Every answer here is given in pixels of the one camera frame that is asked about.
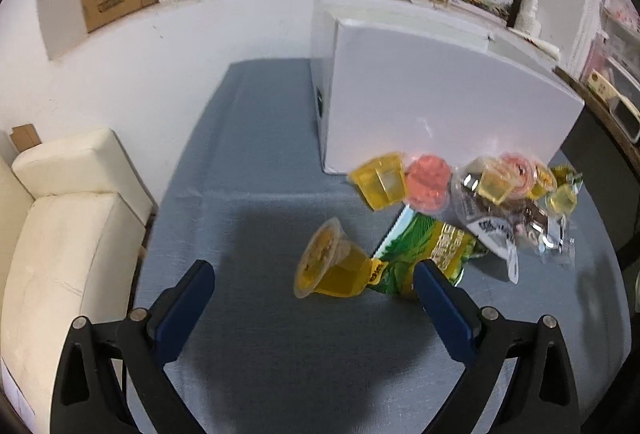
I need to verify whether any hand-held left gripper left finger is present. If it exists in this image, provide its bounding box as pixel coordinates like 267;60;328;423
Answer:
50;259;217;434

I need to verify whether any white plastic bottle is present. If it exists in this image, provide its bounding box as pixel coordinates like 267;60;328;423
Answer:
520;0;543;35

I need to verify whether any cardboard flap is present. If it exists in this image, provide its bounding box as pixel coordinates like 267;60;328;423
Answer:
11;124;41;152

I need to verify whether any silver snack packet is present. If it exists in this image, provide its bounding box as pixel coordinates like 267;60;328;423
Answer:
515;199;576;265

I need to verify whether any blue tablecloth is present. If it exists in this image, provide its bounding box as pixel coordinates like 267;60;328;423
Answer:
127;57;632;434

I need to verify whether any clear black-printed snack packet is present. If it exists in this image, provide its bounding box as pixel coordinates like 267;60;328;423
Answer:
450;164;521;285

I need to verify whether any white paper roll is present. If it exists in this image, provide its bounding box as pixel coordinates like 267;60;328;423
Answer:
510;28;560;60

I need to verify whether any pink jelly cup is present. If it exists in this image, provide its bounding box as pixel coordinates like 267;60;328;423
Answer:
500;151;538;192
402;154;453;215

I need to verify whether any large yellow fruit jelly cup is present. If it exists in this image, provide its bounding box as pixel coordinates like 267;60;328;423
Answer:
292;217;373;300

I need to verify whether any white cardboard box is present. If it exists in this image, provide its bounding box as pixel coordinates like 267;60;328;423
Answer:
310;0;586;175

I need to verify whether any clear plastic drawer unit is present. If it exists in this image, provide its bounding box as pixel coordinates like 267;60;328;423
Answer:
580;0;640;85

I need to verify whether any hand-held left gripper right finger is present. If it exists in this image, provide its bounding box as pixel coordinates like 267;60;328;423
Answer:
412;259;582;434

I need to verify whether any cream sofa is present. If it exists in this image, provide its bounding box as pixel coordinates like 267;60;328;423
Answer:
0;127;156;425

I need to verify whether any brown counter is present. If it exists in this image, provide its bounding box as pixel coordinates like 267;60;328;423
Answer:
552;64;640;175

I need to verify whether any pale yellow jelly cup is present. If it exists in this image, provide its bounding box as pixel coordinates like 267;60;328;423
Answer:
475;159;521;205

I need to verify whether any white oval tray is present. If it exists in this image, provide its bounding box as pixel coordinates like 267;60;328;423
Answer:
611;97;640;144

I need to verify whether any small yellow jelly cup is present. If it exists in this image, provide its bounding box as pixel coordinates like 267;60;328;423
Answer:
547;181;581;217
530;161;558;200

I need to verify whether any green snack packet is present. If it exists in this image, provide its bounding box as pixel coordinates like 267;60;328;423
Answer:
367;207;488;302

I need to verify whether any yellow green snack wrapper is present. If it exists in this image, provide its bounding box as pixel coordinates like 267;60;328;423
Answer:
550;163;585;190

